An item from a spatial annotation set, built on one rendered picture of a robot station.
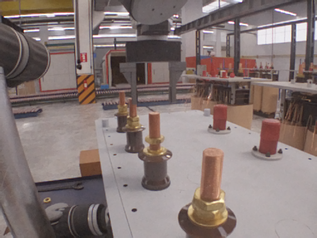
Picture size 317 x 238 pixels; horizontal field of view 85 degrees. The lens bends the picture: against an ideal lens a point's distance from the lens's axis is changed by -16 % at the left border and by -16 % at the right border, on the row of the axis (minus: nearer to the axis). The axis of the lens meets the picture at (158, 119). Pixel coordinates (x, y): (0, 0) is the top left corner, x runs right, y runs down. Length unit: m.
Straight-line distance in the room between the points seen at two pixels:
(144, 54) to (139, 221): 0.37
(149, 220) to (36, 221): 0.28
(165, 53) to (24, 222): 0.52
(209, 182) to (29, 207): 0.42
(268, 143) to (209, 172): 0.53
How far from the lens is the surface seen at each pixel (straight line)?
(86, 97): 10.81
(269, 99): 7.44
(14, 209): 0.56
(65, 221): 0.72
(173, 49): 0.50
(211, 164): 0.28
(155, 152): 0.53
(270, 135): 0.79
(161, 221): 0.47
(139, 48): 0.48
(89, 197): 1.44
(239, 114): 3.09
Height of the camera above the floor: 1.68
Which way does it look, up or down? 14 degrees down
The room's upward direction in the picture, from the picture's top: 1 degrees counter-clockwise
